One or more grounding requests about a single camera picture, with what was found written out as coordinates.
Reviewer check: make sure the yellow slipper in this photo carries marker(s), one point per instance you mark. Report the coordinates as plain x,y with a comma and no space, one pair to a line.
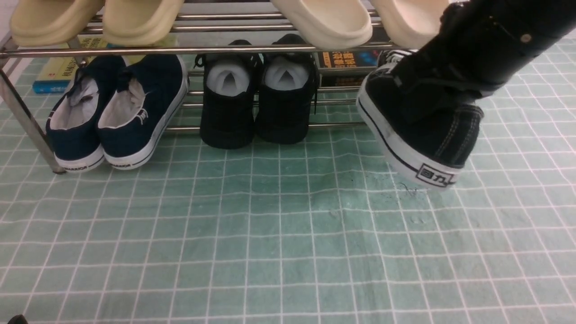
139,22
38,23

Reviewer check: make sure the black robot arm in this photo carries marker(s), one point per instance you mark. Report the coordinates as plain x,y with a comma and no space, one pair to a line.
529,28

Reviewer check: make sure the black book stack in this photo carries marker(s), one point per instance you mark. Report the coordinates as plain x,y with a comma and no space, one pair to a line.
348,68

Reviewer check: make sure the cream slipper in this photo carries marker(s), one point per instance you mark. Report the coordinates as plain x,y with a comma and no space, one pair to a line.
328,24
410,23

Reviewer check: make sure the black shoe left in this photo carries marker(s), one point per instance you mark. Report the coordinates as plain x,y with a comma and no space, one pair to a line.
230,81

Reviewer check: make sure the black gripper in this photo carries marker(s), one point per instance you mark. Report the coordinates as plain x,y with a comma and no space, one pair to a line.
455,67

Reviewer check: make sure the black shoe right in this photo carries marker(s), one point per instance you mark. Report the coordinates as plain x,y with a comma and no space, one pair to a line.
288,91

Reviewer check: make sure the navy sneaker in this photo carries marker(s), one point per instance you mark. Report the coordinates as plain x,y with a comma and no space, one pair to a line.
146,98
72,123

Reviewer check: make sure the cream slipper inner right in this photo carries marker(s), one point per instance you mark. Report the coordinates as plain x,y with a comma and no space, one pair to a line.
328,24

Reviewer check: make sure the yellow blue book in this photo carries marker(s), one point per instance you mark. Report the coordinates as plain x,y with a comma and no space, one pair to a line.
58,72

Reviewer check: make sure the navy sneaker left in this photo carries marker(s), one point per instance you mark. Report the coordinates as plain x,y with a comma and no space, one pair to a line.
72,123

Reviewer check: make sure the metal shoe rack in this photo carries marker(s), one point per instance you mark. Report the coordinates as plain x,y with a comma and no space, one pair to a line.
184,23

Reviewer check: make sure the green checkered floor mat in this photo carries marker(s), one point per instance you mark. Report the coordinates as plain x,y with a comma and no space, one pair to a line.
322,232

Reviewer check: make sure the navy sneaker right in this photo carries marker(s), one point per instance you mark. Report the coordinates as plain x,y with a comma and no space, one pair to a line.
146,98

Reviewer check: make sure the cream slipper far right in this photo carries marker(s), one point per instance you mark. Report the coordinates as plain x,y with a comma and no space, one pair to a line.
410,23

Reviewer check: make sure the yellow slipper far left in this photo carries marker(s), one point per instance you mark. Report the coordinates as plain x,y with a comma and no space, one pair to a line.
38,23

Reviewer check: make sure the black shoe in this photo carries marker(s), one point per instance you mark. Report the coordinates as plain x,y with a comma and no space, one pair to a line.
288,91
230,81

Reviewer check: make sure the black canvas sneaker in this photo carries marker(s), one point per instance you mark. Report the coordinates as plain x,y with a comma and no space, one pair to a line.
430,152

